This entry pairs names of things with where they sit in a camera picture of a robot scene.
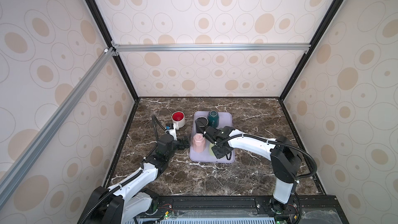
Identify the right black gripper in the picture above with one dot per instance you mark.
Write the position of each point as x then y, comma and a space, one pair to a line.
218, 155

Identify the white mug red inside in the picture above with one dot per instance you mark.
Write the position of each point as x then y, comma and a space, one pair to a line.
179, 120

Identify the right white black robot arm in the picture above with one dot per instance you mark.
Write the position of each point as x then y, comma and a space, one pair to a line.
290, 164

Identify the pink faceted mug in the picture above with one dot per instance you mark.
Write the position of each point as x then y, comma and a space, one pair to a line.
198, 143

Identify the left black frame post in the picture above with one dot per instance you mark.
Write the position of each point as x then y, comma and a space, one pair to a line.
103, 29

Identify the black mug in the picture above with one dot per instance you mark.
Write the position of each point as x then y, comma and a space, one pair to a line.
201, 124

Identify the horizontal aluminium rail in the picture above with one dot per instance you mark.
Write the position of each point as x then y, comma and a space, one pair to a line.
212, 47

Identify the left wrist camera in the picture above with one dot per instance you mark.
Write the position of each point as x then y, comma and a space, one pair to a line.
171, 129

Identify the dark green mug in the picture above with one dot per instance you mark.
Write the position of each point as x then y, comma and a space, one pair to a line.
213, 119

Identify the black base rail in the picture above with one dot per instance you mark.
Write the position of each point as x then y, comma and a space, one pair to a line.
242, 210

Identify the left diagonal aluminium rail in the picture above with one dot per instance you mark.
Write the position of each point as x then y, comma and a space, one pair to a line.
23, 164

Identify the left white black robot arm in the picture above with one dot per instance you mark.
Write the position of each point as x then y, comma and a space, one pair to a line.
127, 199

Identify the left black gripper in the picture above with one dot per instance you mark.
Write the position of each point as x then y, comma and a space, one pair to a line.
182, 146

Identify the light green mug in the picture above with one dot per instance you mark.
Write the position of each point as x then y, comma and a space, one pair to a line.
211, 153

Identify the right black frame post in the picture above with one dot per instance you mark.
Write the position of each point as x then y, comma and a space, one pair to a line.
326, 21

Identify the black frame post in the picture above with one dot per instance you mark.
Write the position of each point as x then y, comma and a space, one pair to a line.
326, 21
103, 29

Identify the lavender plastic tray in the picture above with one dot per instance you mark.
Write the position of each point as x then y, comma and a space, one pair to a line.
225, 119

